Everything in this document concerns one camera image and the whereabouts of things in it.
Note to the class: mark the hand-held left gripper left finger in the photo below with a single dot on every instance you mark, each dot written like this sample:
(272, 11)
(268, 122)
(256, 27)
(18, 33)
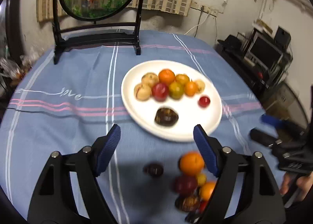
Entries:
(107, 150)

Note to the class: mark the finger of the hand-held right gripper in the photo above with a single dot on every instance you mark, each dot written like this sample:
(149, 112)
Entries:
(261, 136)
(270, 119)

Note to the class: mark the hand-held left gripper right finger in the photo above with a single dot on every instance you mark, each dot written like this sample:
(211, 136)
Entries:
(205, 150)

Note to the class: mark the orange tangerine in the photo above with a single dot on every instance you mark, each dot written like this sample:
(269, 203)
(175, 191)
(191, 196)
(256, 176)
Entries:
(166, 76)
(207, 191)
(190, 88)
(192, 163)

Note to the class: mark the small olive-yellow round fruit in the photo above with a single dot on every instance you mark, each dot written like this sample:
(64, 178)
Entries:
(201, 179)

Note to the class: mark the white round plate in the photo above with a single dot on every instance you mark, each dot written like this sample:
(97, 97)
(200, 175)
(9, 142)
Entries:
(190, 121)

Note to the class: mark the red plum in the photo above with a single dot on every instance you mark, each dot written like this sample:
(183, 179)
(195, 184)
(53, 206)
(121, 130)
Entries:
(185, 184)
(160, 91)
(204, 101)
(203, 206)

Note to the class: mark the dark brown chestnut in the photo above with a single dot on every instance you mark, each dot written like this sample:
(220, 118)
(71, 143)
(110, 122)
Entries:
(187, 203)
(166, 116)
(153, 169)

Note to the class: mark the beige round fruit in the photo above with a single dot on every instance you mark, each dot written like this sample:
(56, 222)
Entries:
(201, 85)
(150, 79)

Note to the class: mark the green-yellow tangerine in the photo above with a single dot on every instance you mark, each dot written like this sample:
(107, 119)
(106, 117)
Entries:
(176, 90)

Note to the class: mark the beige fruit with brown crack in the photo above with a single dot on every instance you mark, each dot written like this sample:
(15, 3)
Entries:
(142, 91)

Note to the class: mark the yellow-orange tangerine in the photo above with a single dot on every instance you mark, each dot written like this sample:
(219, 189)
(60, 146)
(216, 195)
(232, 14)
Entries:
(182, 79)

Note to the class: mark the person's right hand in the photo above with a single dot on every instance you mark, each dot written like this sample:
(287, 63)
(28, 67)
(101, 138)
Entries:
(305, 187)

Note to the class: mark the black mesh office chair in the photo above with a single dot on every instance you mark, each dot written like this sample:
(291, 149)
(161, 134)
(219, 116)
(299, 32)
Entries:
(288, 101)

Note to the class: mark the blue striped tablecloth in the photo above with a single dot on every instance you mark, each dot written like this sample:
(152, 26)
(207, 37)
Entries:
(73, 128)

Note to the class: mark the small red object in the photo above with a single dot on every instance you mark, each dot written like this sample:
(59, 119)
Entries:
(260, 75)

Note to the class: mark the black computer desk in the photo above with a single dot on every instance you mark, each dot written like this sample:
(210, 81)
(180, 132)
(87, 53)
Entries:
(239, 65)

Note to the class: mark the black computer monitor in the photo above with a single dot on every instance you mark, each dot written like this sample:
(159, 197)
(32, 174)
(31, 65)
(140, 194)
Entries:
(265, 51)

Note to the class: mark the black speaker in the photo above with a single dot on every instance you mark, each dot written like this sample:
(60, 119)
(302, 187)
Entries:
(282, 37)

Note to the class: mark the flat cardboard box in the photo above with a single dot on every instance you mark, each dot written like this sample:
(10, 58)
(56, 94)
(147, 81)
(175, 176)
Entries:
(264, 25)

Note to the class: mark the clear plastic bags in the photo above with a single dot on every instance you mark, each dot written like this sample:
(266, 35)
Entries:
(9, 67)

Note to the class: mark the white wall socket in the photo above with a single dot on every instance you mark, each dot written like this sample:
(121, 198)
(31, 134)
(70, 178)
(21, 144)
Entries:
(206, 9)
(214, 12)
(195, 5)

